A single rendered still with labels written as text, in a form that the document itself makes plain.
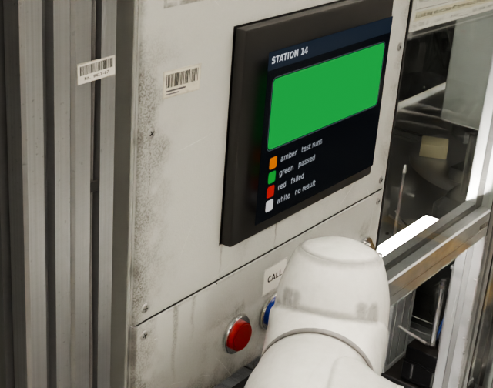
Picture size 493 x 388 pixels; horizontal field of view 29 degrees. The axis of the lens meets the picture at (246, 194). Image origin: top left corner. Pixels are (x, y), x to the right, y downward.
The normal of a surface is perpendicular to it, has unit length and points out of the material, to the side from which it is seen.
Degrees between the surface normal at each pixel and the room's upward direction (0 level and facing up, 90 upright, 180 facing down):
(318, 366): 6
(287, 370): 17
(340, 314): 86
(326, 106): 90
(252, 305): 90
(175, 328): 90
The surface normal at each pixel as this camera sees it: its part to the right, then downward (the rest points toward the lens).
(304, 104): 0.80, 0.29
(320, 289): -0.35, -0.14
